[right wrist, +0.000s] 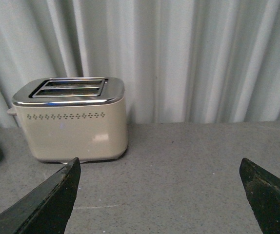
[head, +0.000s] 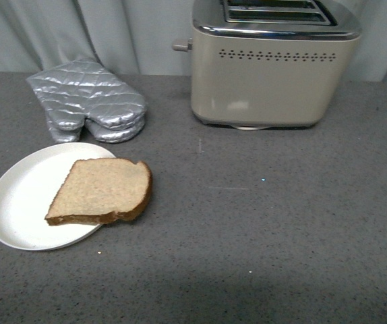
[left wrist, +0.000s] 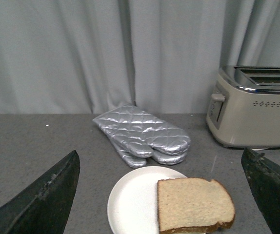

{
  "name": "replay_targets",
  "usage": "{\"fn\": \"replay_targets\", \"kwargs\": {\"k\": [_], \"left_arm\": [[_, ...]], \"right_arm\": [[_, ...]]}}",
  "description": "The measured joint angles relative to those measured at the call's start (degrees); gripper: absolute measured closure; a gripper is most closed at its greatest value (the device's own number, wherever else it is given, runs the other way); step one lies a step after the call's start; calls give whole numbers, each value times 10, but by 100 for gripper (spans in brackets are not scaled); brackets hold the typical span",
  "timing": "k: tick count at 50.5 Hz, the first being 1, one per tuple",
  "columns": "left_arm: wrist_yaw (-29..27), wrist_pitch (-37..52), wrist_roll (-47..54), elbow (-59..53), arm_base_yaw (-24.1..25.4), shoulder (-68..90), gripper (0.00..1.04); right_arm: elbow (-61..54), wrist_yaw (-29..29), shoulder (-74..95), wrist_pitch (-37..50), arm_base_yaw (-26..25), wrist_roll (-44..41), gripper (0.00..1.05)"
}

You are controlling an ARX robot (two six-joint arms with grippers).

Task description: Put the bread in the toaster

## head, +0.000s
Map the brown bread slice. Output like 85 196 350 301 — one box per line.
45 158 152 225

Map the cream two-slot toaster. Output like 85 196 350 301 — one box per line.
173 1 361 129

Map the silver quilted oven mitt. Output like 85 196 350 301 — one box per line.
26 59 147 144

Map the white round plate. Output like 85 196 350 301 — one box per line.
0 142 114 251

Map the grey-white curtain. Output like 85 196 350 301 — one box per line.
0 1 387 82

